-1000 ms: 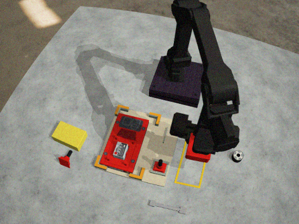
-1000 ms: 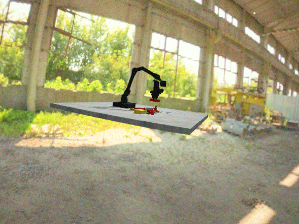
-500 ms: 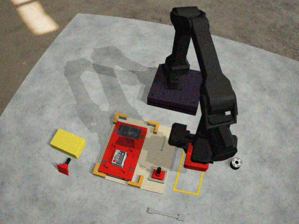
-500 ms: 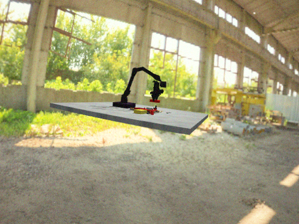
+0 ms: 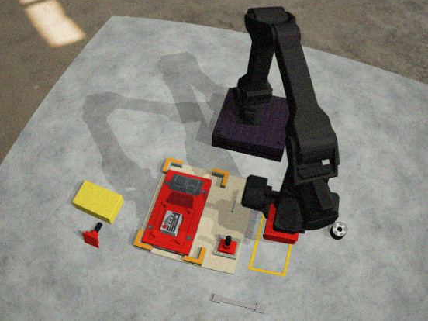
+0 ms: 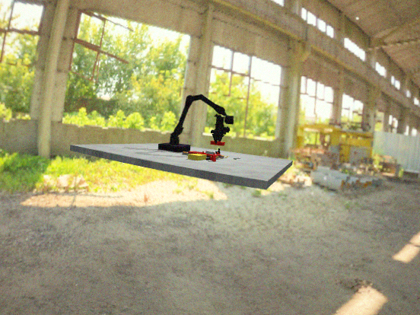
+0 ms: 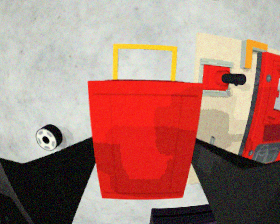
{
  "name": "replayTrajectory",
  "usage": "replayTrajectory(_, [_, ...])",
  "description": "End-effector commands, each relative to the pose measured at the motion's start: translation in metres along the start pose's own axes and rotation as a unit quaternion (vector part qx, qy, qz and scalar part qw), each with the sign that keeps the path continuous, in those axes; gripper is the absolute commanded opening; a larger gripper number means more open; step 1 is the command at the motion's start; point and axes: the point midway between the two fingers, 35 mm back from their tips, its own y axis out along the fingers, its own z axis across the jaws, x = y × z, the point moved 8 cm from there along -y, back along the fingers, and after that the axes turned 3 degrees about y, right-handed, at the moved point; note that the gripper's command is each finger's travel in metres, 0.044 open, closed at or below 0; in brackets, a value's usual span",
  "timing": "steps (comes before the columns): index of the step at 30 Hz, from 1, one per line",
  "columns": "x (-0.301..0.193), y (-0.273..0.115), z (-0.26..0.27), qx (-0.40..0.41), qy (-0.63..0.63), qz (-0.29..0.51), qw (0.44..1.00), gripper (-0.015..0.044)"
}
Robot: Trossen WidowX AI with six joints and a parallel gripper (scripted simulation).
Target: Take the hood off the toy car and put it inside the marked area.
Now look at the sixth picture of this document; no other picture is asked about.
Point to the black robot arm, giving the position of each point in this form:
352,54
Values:
174,140

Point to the yellow rectangular block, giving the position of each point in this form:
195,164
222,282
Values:
197,157

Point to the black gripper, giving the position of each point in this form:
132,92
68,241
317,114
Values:
217,134

